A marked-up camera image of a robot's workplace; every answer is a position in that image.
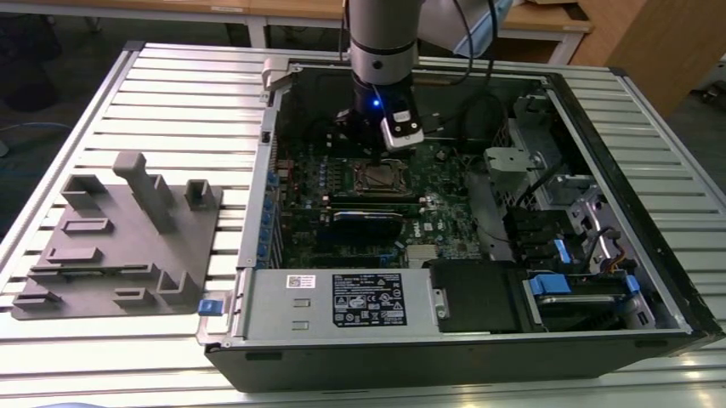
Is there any black disk bay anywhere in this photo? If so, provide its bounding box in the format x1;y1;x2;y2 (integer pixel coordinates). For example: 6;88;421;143
504;207;589;271

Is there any CPU socket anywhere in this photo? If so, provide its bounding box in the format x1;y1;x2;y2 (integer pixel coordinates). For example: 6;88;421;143
351;156;413;199

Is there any grey case corner bracket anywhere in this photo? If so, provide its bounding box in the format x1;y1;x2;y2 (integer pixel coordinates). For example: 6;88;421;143
261;56;302;94

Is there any black office chair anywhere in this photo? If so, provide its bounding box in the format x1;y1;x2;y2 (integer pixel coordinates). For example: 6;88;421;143
0;12;65;114

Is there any metal socket cover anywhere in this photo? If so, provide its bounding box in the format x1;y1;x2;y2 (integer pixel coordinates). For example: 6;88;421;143
355;159;412;195

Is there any wooden cabinet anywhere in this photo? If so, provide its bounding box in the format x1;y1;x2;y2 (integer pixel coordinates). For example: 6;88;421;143
566;0;726;125

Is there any wooden desk white frame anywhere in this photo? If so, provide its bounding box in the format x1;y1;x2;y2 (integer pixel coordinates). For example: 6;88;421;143
0;0;596;65

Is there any thick black looped cable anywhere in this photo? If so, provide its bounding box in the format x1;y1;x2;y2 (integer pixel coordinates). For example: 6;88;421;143
458;91;508;146

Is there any black plastic shroud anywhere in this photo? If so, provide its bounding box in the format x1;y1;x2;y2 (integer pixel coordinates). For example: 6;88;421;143
426;258;534;336

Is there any black graphics card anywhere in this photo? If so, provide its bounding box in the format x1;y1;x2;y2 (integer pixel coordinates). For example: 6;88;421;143
330;207;408;246

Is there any perforated silver drive cage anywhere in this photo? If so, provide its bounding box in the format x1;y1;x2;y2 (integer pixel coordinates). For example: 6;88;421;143
486;93;578;213

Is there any CPU with silver top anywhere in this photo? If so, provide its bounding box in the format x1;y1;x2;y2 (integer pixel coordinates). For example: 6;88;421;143
366;164;400;189

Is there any silver metal bracket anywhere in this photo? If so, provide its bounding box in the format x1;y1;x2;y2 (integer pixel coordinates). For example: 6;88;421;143
484;145;550;189

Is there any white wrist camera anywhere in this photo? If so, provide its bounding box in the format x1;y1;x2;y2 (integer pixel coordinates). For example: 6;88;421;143
379;109;428;151

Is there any white cart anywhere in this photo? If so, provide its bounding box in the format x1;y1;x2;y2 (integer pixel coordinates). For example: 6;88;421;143
689;54;726;103

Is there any black PC case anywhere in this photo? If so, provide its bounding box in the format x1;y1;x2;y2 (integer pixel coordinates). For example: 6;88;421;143
194;54;726;394

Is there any grey parts rack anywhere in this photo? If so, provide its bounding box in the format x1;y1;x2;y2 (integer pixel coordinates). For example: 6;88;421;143
10;151;227;323

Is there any coloured wire bundle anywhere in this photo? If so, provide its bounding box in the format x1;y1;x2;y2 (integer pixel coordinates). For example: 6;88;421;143
601;249;632;274

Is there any thin black wire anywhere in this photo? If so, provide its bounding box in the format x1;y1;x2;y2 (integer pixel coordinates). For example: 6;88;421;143
586;226;620;267

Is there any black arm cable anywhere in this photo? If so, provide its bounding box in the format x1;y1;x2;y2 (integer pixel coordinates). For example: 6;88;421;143
430;0;498;133

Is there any silver chipset heatsink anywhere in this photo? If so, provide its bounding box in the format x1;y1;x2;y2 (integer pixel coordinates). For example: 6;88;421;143
405;243;444;262

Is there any hard disk in blue carrier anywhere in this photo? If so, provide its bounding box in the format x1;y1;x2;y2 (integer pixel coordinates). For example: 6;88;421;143
522;271;646;333

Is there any green motherboard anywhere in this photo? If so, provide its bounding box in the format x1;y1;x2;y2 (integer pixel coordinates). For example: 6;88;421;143
270;134;496;270

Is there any silver power supply unit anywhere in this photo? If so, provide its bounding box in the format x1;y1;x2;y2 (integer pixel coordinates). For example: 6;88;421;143
229;266;450;342

